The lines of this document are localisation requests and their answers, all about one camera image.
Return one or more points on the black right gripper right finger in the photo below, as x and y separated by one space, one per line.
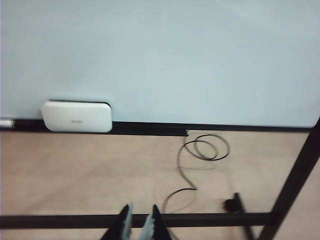
156 225

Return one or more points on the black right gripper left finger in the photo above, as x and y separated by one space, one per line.
119 225

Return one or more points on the black whiteboard tray ledge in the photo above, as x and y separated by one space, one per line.
150 128

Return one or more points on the white marker pen black cap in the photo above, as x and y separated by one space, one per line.
6 123

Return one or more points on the large white whiteboard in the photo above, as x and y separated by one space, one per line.
160 62

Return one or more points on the black stand foot knob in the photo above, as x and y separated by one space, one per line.
231 205

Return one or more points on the white rectangular board eraser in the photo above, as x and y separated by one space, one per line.
77 117

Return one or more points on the black whiteboard stand frame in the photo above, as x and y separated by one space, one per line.
295 172

